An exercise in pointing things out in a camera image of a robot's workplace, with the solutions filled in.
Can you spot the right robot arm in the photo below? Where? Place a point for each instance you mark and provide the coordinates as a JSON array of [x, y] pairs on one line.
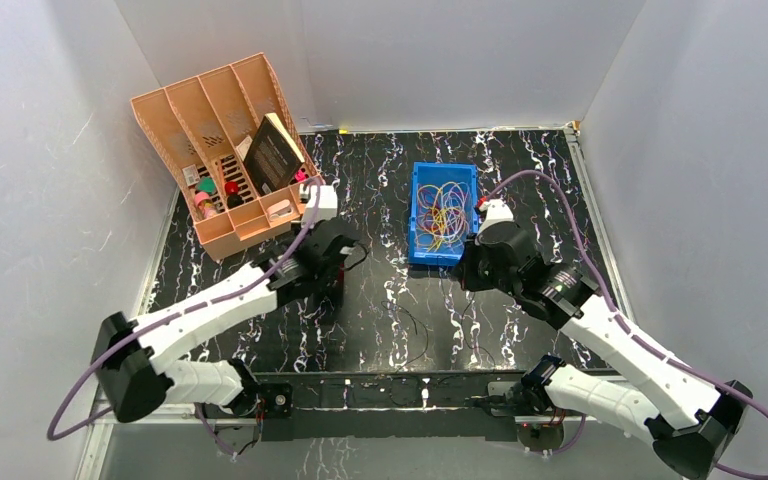
[[687, 422]]

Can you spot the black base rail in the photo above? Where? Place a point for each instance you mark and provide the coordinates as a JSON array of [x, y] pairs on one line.
[[392, 405]]

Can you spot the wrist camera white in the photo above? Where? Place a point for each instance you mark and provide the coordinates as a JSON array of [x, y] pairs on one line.
[[318, 202], [491, 212]]

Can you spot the blue plastic bin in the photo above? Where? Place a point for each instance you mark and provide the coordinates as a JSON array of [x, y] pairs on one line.
[[442, 215]]

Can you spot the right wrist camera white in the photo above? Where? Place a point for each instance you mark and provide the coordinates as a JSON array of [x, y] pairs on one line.
[[491, 212]]

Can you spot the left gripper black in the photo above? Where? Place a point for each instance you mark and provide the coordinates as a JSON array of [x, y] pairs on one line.
[[330, 281]]

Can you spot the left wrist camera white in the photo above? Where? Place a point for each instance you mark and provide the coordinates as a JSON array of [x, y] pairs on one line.
[[318, 202]]

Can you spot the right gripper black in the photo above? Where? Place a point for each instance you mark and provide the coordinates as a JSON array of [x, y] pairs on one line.
[[472, 248]]

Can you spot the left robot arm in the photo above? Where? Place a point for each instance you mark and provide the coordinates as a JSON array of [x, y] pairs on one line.
[[140, 364]]

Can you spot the black book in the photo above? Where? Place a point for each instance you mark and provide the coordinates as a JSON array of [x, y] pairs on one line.
[[273, 157]]

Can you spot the white tape dispenser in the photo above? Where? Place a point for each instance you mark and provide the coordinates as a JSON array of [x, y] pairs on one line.
[[279, 210]]

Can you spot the orange desk organizer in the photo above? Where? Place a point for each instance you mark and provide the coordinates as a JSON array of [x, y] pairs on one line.
[[197, 126]]

